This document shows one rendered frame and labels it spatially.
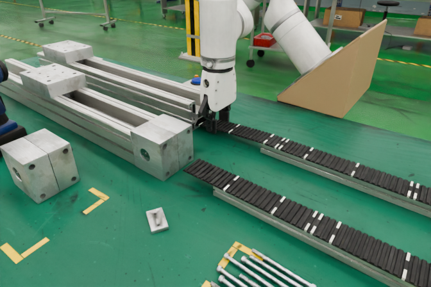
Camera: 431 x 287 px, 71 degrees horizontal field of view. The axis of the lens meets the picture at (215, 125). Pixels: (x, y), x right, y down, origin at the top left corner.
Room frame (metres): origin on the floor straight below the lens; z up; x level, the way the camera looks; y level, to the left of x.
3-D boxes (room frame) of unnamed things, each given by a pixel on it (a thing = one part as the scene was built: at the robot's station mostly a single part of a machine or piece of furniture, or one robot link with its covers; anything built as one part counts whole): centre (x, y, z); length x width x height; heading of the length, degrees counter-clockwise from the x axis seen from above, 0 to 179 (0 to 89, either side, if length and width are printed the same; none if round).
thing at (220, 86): (0.71, -0.01, 0.92); 0.10 x 0.07 x 0.11; 143
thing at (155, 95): (0.98, 0.36, 0.82); 0.80 x 0.10 x 0.09; 53
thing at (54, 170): (0.51, 0.35, 0.83); 0.11 x 0.10 x 0.10; 143
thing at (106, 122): (0.83, 0.47, 0.82); 0.80 x 0.10 x 0.09; 53
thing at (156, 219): (0.39, 0.11, 0.78); 0.05 x 0.03 x 0.01; 22
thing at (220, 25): (0.72, -0.01, 1.06); 0.09 x 0.08 x 0.13; 143
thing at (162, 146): (0.58, 0.11, 0.83); 0.12 x 0.09 x 0.10; 143
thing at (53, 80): (0.83, 0.47, 0.87); 0.16 x 0.11 x 0.07; 53
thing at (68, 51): (1.13, 0.56, 0.87); 0.16 x 0.11 x 0.07; 53
